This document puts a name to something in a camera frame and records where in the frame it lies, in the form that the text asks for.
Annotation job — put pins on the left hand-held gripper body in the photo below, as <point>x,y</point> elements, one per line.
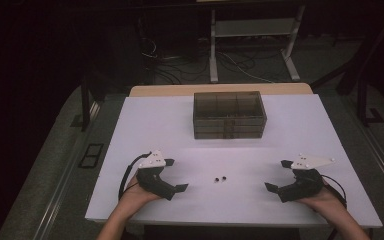
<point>151,181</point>

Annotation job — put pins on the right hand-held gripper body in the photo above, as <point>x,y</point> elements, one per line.
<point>306,185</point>

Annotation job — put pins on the smoky transparent drawer box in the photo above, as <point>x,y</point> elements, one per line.
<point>228,115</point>

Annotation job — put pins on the person's left hand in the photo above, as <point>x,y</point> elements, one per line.
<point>135,198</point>

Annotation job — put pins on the person's right hand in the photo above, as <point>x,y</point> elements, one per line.
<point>326,201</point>

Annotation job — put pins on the white table board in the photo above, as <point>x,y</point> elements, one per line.
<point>230,206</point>

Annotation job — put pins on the wooden table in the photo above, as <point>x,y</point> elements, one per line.
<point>166,90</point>

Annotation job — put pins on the black metal stand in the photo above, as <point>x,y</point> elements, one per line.
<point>361,83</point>
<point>86,103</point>

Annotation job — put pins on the white metal stand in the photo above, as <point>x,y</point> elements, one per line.
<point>253,27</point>

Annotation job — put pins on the metal floor rail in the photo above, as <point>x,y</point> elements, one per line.
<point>383,160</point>
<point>63,186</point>

